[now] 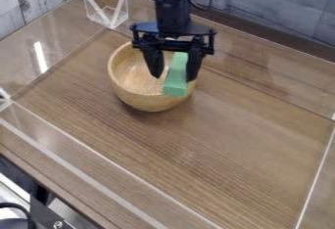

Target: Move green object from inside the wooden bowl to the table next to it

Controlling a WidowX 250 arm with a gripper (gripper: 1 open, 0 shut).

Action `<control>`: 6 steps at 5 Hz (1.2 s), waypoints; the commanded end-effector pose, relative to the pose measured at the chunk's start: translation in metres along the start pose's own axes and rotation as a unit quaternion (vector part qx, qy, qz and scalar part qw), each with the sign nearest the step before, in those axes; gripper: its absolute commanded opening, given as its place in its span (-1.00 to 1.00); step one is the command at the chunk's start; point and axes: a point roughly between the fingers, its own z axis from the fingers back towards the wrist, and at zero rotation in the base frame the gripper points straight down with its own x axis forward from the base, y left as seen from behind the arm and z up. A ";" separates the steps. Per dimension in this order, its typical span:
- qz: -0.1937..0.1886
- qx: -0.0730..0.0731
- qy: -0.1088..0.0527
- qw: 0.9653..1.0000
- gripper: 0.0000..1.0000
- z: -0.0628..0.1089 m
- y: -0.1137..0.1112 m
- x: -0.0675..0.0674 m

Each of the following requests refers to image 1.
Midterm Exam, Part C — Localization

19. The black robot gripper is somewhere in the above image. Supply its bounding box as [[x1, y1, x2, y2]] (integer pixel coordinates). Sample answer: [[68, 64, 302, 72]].
[[130, 0, 216, 81]]

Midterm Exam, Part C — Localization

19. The green rectangular block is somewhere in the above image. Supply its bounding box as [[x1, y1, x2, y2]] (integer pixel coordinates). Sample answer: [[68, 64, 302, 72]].
[[164, 52, 188, 97]]

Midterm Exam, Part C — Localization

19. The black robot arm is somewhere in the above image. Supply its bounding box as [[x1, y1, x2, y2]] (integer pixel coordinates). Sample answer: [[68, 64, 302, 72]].
[[130, 0, 216, 81]]

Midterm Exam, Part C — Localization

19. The wooden bowl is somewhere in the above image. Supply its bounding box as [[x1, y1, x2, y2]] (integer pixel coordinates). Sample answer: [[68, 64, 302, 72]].
[[107, 42, 196, 113]]

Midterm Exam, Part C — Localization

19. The clear acrylic corner bracket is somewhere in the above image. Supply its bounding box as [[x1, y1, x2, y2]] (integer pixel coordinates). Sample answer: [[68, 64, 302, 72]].
[[84, 0, 130, 29]]

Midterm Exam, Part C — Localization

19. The black metal table mount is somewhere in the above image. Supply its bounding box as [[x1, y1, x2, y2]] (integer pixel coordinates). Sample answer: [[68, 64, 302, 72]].
[[31, 197, 76, 229]]

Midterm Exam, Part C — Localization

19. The black cable bottom left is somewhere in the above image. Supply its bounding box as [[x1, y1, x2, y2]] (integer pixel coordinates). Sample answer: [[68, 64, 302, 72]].
[[0, 202, 36, 229]]

